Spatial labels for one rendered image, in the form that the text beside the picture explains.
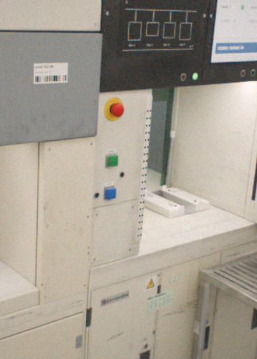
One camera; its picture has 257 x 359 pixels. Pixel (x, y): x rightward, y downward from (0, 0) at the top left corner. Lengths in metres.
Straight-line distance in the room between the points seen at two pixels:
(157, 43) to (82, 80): 0.28
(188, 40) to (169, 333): 1.00
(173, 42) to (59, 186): 0.54
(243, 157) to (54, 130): 0.94
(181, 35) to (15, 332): 0.97
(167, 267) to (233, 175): 0.51
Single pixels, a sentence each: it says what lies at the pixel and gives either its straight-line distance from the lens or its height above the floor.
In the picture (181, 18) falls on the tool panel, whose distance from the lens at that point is 1.90.
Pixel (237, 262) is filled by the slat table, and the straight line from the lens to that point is 2.31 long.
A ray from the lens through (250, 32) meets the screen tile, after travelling 2.13.
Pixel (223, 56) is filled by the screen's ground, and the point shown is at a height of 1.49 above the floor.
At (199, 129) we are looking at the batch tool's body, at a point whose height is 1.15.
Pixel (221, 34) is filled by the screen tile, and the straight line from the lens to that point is 2.03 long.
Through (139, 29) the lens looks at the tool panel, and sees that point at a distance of 1.80.
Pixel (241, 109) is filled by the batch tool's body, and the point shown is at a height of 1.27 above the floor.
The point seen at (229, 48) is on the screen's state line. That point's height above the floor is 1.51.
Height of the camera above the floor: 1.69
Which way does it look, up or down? 18 degrees down
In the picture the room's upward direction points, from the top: 4 degrees clockwise
